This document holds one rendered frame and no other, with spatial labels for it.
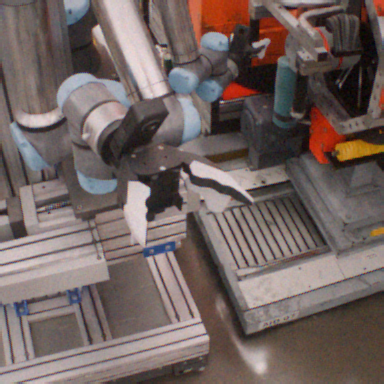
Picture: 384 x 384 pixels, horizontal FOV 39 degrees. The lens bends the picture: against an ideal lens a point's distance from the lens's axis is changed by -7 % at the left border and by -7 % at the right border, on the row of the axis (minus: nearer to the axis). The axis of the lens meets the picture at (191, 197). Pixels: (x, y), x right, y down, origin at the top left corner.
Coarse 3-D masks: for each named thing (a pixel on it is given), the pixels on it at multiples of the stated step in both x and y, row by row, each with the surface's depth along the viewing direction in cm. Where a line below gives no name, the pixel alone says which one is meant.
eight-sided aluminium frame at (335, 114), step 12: (300, 12) 185; (372, 12) 144; (312, 24) 188; (372, 24) 146; (312, 84) 192; (324, 84) 193; (312, 96) 192; (324, 96) 192; (372, 96) 155; (324, 108) 186; (336, 108) 186; (372, 108) 156; (336, 120) 180; (348, 120) 172; (360, 120) 165; (372, 120) 158; (348, 132) 174
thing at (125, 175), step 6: (126, 168) 70; (120, 174) 69; (126, 174) 69; (132, 174) 69; (120, 180) 68; (126, 180) 68; (132, 180) 69; (138, 180) 70; (120, 186) 68; (126, 186) 68; (120, 192) 67; (126, 192) 67; (120, 198) 67; (126, 198) 66; (126, 204) 66
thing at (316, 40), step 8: (344, 0) 155; (320, 8) 154; (328, 8) 154; (336, 8) 154; (344, 8) 155; (304, 16) 150; (312, 16) 152; (320, 16) 154; (304, 24) 146; (312, 32) 143; (312, 40) 143; (320, 40) 142
